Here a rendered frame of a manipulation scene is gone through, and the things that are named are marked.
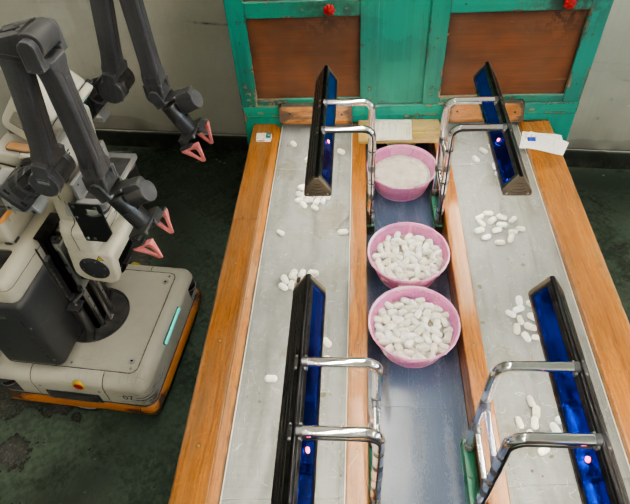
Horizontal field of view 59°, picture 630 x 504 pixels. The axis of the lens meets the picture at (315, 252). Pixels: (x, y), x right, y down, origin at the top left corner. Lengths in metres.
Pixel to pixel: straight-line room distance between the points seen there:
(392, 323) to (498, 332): 0.31
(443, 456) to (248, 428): 0.51
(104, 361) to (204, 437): 0.92
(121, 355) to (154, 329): 0.16
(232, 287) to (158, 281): 0.80
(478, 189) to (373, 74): 0.61
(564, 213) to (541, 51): 0.64
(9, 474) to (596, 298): 2.22
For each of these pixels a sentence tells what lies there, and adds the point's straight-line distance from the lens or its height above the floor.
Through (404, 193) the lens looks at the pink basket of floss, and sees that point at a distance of 2.08.
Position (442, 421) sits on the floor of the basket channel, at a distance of 1.60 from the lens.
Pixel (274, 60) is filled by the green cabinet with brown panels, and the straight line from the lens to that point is 2.28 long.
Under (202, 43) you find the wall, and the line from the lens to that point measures 3.25.
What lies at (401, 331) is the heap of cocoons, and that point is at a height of 0.74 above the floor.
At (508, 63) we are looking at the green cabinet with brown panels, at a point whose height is 1.01.
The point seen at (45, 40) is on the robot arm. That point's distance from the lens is 1.31.
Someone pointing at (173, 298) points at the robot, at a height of 0.28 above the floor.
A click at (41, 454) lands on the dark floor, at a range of 2.59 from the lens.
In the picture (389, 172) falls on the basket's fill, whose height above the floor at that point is 0.73.
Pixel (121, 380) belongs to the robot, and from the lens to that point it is 2.27.
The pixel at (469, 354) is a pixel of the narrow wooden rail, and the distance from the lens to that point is 1.61.
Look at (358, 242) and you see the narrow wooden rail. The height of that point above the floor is 0.76.
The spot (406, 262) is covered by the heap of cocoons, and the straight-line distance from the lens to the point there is 1.82.
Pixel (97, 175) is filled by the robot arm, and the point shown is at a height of 1.26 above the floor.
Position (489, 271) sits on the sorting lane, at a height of 0.74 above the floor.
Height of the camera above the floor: 2.10
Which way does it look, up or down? 47 degrees down
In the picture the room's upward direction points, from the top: 5 degrees counter-clockwise
